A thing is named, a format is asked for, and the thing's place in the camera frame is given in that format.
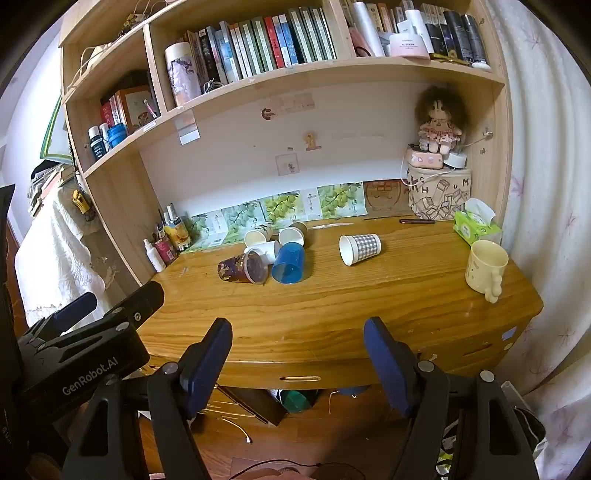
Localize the white charger cable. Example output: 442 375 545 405
400 131 494 187

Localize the grape print box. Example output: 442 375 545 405
257 192 302 230
318 182 368 220
185 210 230 253
222 202 264 241

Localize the pink tube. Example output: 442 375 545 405
154 235 177 265

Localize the brown paper cup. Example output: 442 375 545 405
278 222 309 247

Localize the white lace cloth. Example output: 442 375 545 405
14 191 108 326

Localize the brown face-print board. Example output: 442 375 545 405
363 180 412 217

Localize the pink small box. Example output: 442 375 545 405
406 144 445 169

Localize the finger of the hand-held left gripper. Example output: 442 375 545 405
97 281 165 332
27 292 99 343

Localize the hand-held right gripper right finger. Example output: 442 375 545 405
363 316 539 480

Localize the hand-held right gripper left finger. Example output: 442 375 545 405
62 318 233 480

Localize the wooden bookshelf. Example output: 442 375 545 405
58 0 514 288

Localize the white pink jar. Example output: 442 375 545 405
389 33 430 59

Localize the white patterned cylinder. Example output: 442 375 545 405
165 41 203 108

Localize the green tissue box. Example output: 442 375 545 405
452 198 502 246

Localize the plain white cup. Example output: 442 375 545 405
243 240 282 267

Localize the white tote bag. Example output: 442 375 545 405
68 41 115 89

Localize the beige patterned box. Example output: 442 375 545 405
407 167 473 220

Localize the blue plastic cup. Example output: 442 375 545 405
271 243 306 284

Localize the checkered paper cup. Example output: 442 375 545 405
339 233 382 267

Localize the curly-haired doll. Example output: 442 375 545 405
414 85 468 154

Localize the green framed picture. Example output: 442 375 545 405
39 95 73 163

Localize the white spray bottle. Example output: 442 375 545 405
143 239 166 273

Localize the white printed paper cup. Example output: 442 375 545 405
244 224 274 248

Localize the teal container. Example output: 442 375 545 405
276 389 320 415

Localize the white flowered curtain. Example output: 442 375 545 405
482 0 591 480

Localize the dark purple patterned cup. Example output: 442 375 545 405
217 253 269 284

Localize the stack of books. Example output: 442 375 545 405
27 161 77 219

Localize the black cable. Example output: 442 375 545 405
230 460 366 480

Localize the cream ceramic mug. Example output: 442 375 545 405
464 239 509 304

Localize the wooden desk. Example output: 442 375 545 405
136 213 544 392

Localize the row of black books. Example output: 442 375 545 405
420 4 491 70

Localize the dark bottle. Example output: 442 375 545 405
88 126 108 162

